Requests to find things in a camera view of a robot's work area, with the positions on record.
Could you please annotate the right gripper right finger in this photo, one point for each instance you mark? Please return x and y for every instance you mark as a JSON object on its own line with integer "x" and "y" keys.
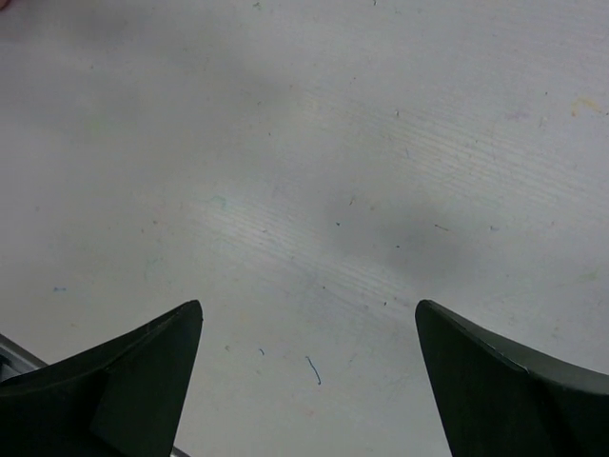
{"x": 497, "y": 397}

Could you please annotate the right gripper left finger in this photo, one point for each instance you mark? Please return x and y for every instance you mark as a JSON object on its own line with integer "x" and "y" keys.
{"x": 124, "y": 397}

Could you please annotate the aluminium mounting rail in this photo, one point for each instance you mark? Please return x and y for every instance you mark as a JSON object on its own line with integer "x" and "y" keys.
{"x": 15, "y": 360}

